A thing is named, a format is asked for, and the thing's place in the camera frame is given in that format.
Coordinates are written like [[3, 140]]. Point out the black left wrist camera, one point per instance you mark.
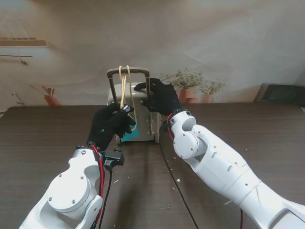
[[114, 158]]

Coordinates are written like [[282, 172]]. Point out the printed backdrop cloth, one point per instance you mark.
[[214, 35]]

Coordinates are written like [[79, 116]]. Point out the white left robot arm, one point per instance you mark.
[[69, 190]]

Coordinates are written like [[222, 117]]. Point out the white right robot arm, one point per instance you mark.
[[214, 155]]

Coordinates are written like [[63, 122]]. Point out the small beige suitcase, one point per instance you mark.
[[143, 124]]

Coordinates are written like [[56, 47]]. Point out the teal luggage tag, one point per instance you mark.
[[130, 136]]

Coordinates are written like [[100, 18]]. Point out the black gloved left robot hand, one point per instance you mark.
[[107, 126]]

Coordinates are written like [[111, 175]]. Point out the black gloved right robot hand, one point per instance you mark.
[[164, 97]]

